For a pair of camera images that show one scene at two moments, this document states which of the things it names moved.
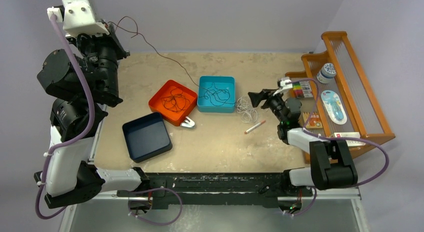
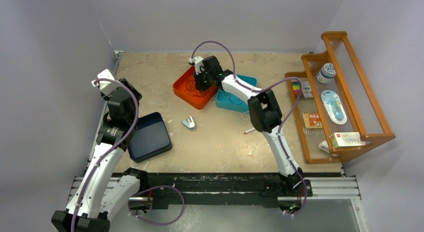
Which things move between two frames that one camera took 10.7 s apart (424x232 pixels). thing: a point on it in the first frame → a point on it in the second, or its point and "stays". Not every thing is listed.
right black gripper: [256, 98] → [200, 86]
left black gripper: [111, 39] → [123, 81]
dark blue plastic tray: [146, 137] stays
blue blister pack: [334, 107] stays
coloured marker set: [302, 89] stays
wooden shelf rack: [334, 98] stays
